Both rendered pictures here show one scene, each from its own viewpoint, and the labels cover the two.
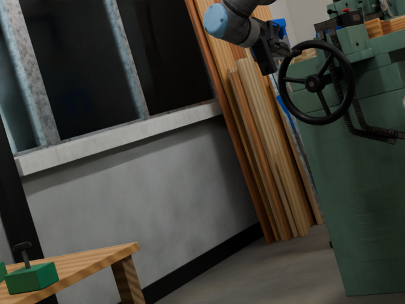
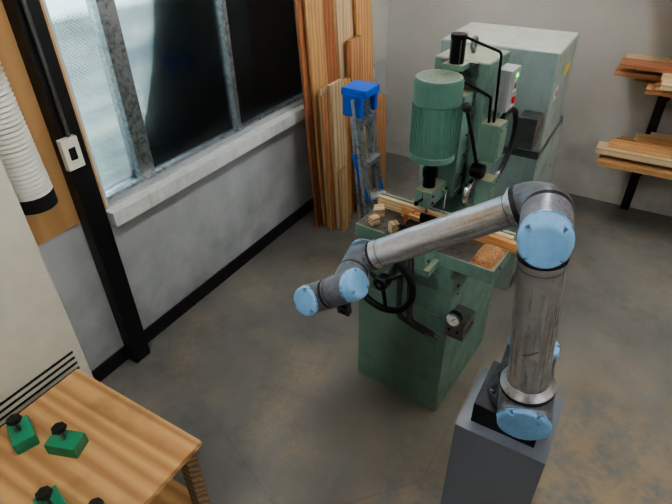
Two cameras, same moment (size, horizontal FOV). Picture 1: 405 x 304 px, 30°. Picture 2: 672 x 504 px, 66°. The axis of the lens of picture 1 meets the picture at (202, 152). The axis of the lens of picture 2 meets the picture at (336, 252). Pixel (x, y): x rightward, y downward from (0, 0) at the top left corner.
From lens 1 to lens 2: 159 cm
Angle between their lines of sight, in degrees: 32
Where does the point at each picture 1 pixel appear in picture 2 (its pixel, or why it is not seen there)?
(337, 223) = (366, 336)
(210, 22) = (300, 302)
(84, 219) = (170, 238)
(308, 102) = not seen: hidden behind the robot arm
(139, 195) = (221, 204)
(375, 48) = (441, 261)
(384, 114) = (429, 303)
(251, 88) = (335, 112)
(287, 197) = (339, 201)
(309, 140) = not seen: hidden behind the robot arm
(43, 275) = not seen: outside the picture
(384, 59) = (446, 272)
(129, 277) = (190, 464)
